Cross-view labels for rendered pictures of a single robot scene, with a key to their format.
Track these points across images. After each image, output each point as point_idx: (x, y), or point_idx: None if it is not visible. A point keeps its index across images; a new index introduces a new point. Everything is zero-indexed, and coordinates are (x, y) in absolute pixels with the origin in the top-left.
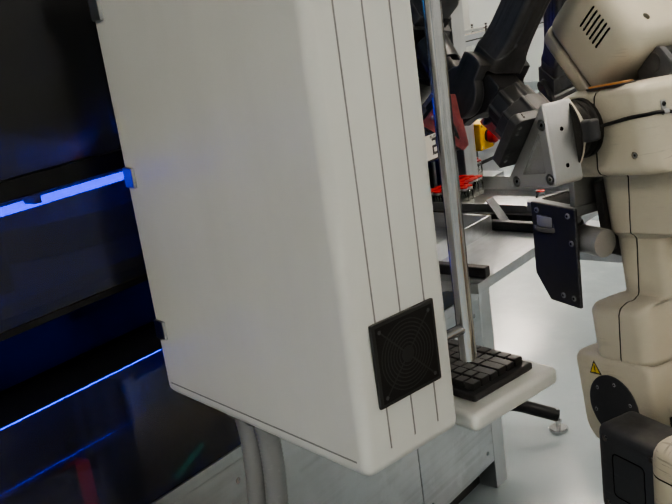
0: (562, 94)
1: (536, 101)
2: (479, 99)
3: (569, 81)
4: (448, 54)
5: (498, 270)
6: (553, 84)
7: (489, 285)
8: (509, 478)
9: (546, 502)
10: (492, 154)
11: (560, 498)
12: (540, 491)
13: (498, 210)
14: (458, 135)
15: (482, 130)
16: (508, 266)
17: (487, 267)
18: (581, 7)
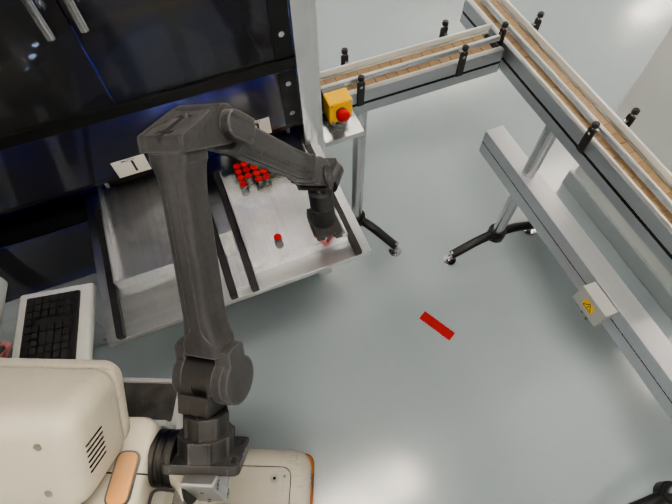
0: (308, 188)
1: None
2: None
3: (313, 184)
4: None
5: (139, 333)
6: (293, 183)
7: (126, 341)
8: (332, 272)
9: (330, 304)
10: (390, 92)
11: (339, 307)
12: (336, 294)
13: (229, 243)
14: (295, 116)
15: (333, 109)
16: (155, 328)
17: (120, 336)
18: None
